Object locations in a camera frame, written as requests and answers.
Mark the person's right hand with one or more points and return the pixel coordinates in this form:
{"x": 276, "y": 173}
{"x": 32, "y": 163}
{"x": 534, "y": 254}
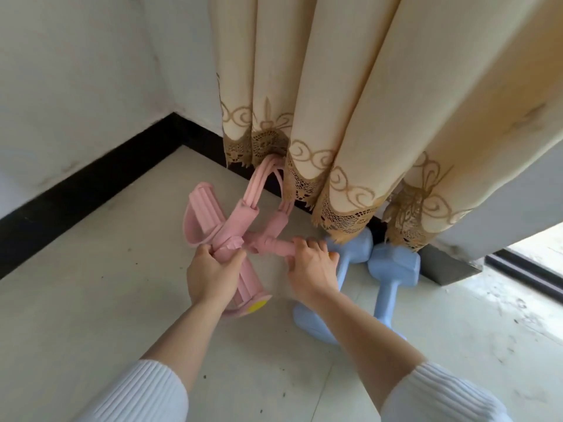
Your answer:
{"x": 312, "y": 268}

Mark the person's left hand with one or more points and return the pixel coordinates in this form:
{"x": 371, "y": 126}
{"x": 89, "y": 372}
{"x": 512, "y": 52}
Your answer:
{"x": 213, "y": 279}

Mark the light blue dumbbell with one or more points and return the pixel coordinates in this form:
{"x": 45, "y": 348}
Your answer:
{"x": 356, "y": 250}
{"x": 396, "y": 265}

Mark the pink pedal resistance band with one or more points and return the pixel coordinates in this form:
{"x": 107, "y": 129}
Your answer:
{"x": 211, "y": 215}

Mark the person's left forearm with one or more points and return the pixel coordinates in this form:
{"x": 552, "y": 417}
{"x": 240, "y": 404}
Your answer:
{"x": 162, "y": 377}

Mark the person's right forearm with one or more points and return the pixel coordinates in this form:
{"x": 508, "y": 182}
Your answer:
{"x": 387, "y": 360}

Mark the grey skirting strip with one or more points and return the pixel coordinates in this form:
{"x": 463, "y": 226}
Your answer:
{"x": 448, "y": 265}

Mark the black baseboard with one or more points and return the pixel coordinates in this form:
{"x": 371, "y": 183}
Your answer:
{"x": 88, "y": 188}

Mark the beige lace-trimmed curtain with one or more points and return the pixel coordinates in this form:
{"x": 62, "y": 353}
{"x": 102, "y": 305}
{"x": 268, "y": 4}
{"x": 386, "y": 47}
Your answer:
{"x": 396, "y": 83}

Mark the dark sliding door track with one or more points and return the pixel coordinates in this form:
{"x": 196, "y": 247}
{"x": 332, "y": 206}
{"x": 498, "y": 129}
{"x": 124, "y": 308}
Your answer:
{"x": 528, "y": 272}

